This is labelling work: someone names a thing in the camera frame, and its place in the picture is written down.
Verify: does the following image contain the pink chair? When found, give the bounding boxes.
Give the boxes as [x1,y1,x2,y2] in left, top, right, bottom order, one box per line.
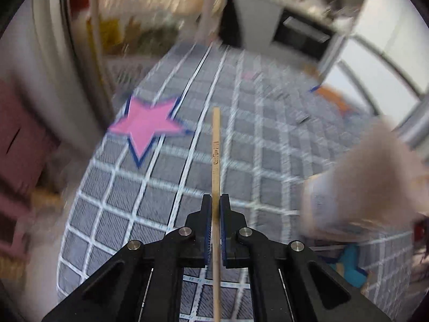
[1,81,58,260]

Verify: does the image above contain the pink star sticker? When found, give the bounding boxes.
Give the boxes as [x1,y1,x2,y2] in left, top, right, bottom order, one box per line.
[107,96,192,168]

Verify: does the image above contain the grey checked tablecloth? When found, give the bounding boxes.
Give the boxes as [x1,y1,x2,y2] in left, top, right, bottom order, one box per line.
[57,44,372,298]

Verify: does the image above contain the beige plastic utensil holder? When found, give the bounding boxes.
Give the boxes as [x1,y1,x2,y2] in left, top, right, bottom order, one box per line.
[299,119,428,242]

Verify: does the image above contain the black built-in oven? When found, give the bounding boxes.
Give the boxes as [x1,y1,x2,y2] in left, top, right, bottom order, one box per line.
[272,9,334,60]

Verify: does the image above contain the blue star sticker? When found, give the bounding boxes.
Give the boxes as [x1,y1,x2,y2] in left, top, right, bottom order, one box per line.
[329,243,369,289]

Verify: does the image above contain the beige plastic storage rack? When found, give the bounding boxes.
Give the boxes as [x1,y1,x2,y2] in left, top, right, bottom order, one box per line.
[68,0,232,88]

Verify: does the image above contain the light wooden chopstick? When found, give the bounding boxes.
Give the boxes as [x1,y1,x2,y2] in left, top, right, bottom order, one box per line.
[212,107,221,322]

